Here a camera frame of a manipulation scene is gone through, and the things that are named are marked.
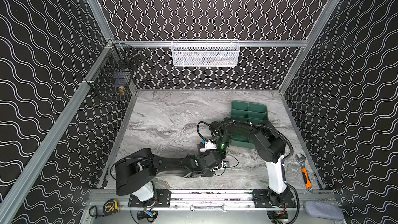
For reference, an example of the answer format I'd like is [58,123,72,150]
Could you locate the green divided plastic tray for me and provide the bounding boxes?
[230,101,268,149]

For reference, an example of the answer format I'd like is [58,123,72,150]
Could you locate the yellow tape measure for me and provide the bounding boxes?
[103,199,119,216]

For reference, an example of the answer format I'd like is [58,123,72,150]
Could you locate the white mesh wall basket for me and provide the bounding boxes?
[171,39,240,67]

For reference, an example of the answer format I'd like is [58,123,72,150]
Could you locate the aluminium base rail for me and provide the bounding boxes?
[127,189,336,211]

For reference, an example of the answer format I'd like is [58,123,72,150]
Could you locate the orange handled tool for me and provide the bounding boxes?
[295,153,313,193]

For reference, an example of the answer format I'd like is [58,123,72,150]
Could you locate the grey cloth pad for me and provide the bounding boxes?
[304,201,344,221]

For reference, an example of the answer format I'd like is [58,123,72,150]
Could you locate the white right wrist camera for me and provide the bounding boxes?
[198,140,217,151]

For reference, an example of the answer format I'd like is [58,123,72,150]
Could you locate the purple striped sock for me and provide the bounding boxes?
[198,143,208,155]

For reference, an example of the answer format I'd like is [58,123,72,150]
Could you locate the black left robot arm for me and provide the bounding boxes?
[115,148,226,196]

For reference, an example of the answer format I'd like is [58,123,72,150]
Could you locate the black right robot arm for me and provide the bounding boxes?
[209,118,294,207]

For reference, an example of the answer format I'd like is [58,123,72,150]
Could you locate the black wire wall basket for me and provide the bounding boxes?
[89,43,143,101]

